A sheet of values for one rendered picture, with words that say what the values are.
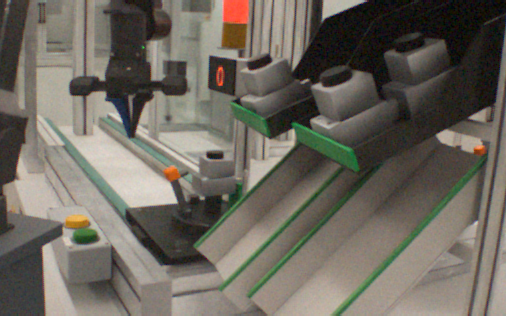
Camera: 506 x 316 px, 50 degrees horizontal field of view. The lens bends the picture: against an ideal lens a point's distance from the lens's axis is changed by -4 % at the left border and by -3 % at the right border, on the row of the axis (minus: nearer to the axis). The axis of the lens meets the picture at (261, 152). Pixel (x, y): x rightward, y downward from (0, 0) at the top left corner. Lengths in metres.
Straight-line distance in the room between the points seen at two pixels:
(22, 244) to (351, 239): 0.36
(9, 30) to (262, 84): 0.29
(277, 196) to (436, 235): 0.28
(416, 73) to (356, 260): 0.21
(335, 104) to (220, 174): 0.46
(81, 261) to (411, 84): 0.58
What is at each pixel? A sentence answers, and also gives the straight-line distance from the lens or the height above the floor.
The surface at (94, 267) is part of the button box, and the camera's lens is 0.92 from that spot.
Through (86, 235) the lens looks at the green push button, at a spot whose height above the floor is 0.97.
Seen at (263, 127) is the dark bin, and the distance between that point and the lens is 0.60.
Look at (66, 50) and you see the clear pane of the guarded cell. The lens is 2.20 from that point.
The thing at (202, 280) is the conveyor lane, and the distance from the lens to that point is 0.82.
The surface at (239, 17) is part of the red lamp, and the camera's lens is 1.12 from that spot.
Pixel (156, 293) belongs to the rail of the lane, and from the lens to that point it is 0.79.
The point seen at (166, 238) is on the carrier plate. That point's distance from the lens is 0.91.
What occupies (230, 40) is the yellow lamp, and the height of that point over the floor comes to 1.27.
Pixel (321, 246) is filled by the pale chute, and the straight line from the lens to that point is 0.64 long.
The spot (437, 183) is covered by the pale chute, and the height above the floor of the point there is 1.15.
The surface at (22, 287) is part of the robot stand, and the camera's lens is 0.69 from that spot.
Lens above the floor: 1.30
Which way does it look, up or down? 13 degrees down
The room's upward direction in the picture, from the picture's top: 4 degrees clockwise
